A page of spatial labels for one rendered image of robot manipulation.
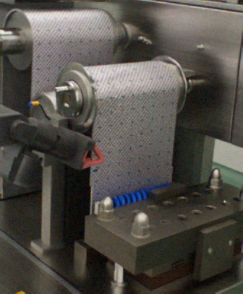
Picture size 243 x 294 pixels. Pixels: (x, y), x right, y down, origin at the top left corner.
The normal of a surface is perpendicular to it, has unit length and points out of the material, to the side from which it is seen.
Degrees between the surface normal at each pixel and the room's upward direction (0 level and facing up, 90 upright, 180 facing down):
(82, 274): 0
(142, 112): 90
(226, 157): 90
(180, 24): 90
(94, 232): 90
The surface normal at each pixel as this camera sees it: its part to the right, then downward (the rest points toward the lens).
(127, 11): -0.77, 0.14
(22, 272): 0.06, -0.96
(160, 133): 0.64, 0.25
